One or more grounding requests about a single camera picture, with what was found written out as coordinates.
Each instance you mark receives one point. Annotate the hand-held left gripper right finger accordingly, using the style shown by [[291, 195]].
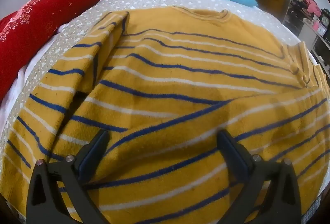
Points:
[[236, 159]]

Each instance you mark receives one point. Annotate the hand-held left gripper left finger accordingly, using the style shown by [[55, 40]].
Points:
[[90, 159]]

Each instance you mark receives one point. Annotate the yellow striped sweater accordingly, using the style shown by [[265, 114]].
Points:
[[167, 84]]

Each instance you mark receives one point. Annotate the pink clothes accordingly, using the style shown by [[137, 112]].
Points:
[[312, 4]]

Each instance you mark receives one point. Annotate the beige spotted blanket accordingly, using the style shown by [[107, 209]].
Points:
[[85, 20]]

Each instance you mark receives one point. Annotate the red patterned pillow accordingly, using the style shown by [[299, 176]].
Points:
[[51, 12]]

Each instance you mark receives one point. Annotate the cluttered shelf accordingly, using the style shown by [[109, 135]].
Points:
[[296, 17]]

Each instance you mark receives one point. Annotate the round clock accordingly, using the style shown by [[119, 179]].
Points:
[[325, 19]]

